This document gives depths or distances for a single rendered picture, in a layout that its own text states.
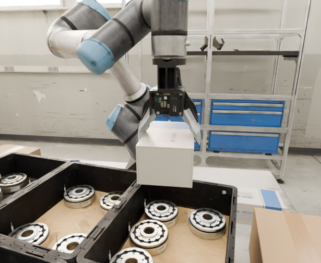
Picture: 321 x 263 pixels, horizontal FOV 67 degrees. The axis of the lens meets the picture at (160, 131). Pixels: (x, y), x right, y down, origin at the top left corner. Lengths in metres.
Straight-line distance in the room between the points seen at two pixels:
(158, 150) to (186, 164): 0.06
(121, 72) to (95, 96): 2.69
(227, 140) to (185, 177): 2.18
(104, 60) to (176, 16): 0.17
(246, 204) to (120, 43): 0.72
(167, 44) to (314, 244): 0.60
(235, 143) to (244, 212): 1.76
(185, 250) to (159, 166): 0.27
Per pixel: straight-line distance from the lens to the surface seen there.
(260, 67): 3.48
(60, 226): 0.83
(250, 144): 2.74
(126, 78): 1.03
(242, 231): 1.01
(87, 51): 0.54
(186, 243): 0.72
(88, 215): 0.84
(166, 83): 0.50
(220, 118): 2.61
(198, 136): 0.58
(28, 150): 1.38
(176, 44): 0.51
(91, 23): 0.93
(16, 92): 4.32
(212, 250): 0.72
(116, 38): 0.55
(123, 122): 1.08
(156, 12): 0.52
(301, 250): 0.74
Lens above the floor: 1.31
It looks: 17 degrees down
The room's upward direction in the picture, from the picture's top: straight up
